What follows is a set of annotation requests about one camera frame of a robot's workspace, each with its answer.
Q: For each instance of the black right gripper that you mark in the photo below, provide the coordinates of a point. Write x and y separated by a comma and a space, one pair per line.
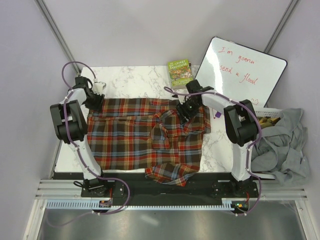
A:
181, 108

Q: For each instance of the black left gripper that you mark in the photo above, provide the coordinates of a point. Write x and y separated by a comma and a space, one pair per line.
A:
98, 106

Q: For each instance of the red brown plaid shirt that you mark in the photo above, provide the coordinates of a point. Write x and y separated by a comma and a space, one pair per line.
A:
146, 133

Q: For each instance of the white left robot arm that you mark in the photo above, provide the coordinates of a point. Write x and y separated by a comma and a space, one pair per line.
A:
71, 127

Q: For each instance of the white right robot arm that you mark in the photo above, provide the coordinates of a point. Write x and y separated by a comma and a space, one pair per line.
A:
241, 123

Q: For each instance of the purple whiteboard eraser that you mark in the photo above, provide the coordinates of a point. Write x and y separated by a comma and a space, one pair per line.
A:
217, 115

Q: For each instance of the green treehouse paperback book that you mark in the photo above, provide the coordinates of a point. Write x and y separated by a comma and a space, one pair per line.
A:
180, 73

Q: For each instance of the black framed whiteboard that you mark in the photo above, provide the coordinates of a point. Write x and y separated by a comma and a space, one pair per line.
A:
240, 72

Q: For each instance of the white plastic laundry basket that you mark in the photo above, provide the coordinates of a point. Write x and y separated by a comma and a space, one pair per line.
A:
266, 112

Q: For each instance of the grey crumpled shirt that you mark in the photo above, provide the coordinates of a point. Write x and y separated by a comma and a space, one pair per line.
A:
279, 152

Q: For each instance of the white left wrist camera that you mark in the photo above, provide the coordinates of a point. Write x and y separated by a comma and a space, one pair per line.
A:
99, 87

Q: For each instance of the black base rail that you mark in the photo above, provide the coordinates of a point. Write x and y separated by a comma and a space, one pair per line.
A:
136, 189

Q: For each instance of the white slotted cable duct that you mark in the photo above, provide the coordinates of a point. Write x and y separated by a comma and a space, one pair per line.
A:
99, 205

